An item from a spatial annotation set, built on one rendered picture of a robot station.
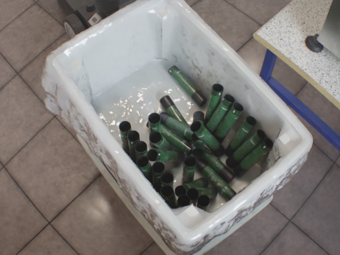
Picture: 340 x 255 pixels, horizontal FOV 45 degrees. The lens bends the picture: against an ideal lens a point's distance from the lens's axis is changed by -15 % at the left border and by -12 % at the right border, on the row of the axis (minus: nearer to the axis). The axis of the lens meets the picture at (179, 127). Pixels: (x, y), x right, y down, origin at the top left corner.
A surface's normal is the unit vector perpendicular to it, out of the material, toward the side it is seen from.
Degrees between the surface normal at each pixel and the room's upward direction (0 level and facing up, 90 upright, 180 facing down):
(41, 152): 0
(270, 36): 0
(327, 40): 90
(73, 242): 0
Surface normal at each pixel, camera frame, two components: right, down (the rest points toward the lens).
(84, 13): 0.03, -0.44
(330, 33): -0.69, 0.64
